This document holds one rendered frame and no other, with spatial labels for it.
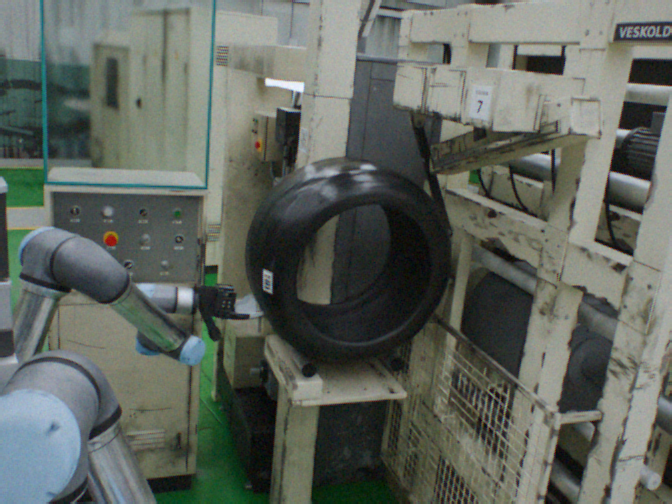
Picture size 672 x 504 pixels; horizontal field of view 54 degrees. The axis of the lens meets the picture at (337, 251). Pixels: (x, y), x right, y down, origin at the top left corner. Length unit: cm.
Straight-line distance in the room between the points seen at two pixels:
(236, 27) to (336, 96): 320
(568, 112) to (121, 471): 121
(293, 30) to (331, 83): 996
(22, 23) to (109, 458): 989
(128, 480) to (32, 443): 25
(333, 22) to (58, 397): 154
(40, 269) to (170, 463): 144
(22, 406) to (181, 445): 204
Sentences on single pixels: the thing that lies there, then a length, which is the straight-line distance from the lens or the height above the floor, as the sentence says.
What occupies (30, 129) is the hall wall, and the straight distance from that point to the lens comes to 1071.
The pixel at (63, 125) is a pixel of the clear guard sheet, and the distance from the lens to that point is 241.
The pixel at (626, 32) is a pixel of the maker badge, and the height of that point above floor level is 190.
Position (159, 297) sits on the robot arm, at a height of 111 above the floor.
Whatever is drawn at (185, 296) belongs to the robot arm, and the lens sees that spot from 185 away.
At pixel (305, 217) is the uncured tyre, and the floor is 136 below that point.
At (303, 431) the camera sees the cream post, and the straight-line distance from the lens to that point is 248.
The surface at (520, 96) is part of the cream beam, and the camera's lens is 168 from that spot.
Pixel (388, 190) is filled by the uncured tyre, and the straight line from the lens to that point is 181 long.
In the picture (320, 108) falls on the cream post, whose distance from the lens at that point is 211.
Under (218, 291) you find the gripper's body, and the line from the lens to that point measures 186.
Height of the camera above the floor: 175
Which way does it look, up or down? 16 degrees down
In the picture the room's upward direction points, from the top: 6 degrees clockwise
